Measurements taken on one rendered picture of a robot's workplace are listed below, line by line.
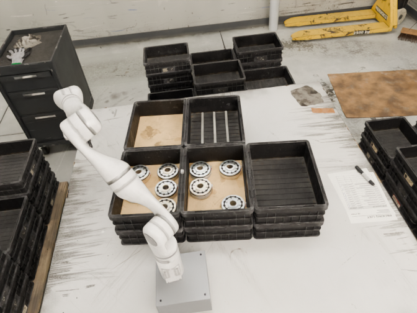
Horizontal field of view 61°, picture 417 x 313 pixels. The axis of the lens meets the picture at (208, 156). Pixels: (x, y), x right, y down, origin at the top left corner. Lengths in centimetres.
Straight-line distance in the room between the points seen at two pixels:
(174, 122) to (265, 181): 66
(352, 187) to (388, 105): 190
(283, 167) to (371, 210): 45
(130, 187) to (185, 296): 50
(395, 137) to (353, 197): 116
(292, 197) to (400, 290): 54
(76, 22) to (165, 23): 109
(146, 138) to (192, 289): 89
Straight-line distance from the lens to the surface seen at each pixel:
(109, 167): 113
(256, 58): 318
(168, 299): 142
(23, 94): 300
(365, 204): 184
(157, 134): 196
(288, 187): 166
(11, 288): 222
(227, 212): 144
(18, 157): 271
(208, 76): 302
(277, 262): 159
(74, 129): 113
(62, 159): 331
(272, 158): 178
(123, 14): 477
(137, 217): 148
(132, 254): 166
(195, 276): 144
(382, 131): 295
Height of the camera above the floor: 209
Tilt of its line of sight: 45 degrees down
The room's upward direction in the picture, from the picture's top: 6 degrees counter-clockwise
